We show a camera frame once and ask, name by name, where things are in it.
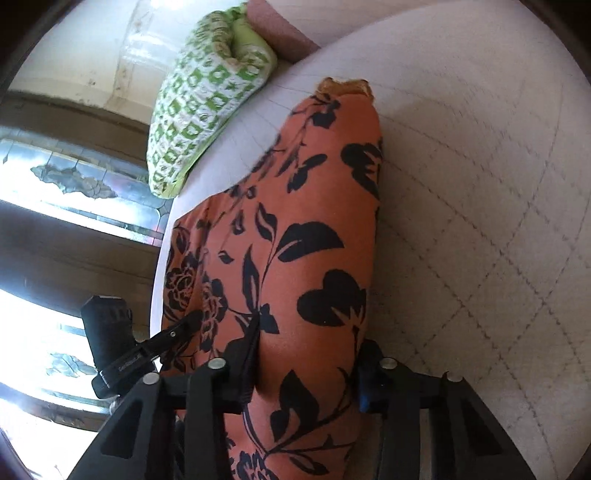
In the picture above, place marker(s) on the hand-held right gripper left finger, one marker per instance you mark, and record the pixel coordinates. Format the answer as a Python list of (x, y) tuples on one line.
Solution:
[(244, 364)]

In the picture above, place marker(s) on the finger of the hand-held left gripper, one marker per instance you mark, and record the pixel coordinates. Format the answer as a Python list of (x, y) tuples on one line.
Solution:
[(175, 330)]

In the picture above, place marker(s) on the orange black floral garment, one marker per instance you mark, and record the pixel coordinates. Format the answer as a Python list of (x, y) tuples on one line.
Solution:
[(314, 240)]

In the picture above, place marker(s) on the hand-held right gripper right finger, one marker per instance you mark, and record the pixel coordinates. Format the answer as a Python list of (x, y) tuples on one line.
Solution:
[(369, 387)]

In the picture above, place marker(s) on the patterned glass window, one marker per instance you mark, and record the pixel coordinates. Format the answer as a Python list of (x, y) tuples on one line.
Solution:
[(69, 184)]

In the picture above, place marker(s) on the green white patterned pillow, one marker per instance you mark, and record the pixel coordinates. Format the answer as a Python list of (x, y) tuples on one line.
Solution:
[(194, 106)]

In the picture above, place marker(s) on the pinkish brown pillow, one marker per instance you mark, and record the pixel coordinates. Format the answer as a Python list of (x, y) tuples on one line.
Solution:
[(281, 32)]

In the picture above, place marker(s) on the white quilted bed cover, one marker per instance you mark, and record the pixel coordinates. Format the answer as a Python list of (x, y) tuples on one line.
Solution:
[(461, 184)]

